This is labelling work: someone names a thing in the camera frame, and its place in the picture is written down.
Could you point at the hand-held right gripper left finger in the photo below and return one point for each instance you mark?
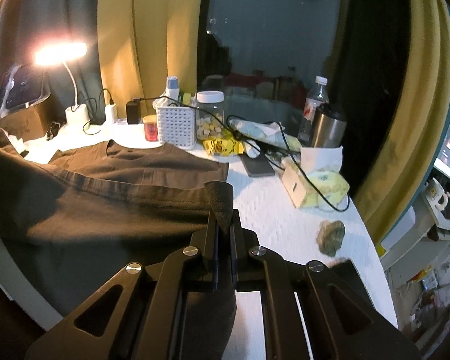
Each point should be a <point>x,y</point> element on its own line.
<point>214,262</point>

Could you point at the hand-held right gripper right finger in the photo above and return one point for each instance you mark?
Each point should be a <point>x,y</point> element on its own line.
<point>234,266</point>

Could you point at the dark grey t-shirt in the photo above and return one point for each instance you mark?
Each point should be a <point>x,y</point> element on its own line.
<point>97,202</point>

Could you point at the small white box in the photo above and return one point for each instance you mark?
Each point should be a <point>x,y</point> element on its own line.
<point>294,187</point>

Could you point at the grey rock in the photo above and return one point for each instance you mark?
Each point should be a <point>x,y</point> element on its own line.
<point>332,236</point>

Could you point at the dark smartphone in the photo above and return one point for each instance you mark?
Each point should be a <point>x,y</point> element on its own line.
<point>258,167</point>

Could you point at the yellow snack bag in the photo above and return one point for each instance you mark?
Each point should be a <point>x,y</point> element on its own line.
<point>221,146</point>

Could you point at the yellow tissue pack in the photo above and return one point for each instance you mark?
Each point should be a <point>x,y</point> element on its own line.
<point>328,183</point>

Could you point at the pale printed pouch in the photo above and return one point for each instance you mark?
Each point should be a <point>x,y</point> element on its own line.
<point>255,129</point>

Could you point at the white perforated basket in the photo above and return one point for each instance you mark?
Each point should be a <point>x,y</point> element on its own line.
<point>176,127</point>

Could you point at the clear jar with white lid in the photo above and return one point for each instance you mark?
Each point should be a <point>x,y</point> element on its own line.
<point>210,120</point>

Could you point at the red can with gold lid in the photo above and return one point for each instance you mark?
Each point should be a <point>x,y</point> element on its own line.
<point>151,131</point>

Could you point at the steel tumbler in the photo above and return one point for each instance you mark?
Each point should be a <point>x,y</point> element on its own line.
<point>328,131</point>

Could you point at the white side shelf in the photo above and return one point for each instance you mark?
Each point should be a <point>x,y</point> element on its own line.
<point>401,240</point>

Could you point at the white power strip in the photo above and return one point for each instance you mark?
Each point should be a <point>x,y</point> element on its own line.
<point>122,121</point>

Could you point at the crumpled white tissue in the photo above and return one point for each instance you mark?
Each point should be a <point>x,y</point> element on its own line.
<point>159,102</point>

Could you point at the black charger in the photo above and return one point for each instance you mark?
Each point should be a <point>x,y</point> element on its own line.
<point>133,111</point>

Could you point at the white bottle with blue cap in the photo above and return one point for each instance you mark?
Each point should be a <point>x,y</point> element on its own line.
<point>172,90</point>

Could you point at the white charger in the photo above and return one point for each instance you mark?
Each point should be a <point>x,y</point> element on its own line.
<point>111,113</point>

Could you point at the clear plastic water bottle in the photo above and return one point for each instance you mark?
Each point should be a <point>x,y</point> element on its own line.
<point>315,97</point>

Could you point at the white desk lamp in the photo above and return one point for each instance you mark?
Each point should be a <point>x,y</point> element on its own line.
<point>77,114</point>

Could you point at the white mug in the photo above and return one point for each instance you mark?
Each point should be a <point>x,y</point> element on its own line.
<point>435,195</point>

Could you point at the yellow curtain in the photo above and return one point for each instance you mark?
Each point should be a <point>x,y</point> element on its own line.
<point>146,26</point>
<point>408,101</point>

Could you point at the dark window pane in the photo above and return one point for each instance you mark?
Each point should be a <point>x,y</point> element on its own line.
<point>266,26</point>

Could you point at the tablet with dark screen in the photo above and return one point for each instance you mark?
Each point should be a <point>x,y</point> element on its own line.
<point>22,86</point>

